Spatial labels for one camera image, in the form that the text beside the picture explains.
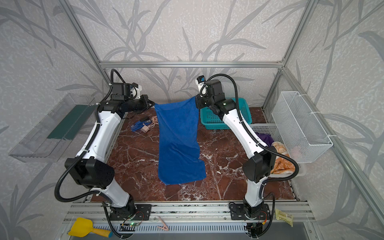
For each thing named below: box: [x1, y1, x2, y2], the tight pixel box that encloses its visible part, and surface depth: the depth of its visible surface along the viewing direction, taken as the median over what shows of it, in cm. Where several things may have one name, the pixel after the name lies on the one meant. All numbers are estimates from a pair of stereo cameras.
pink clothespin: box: [157, 216, 169, 231], surface depth 71 cm
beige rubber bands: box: [148, 115, 159, 128], surface depth 111 cm
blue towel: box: [154, 96, 207, 186], surface depth 91 cm
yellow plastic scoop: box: [68, 217, 113, 238], surface depth 71 cm
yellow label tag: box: [275, 208, 294, 227], surface depth 72 cm
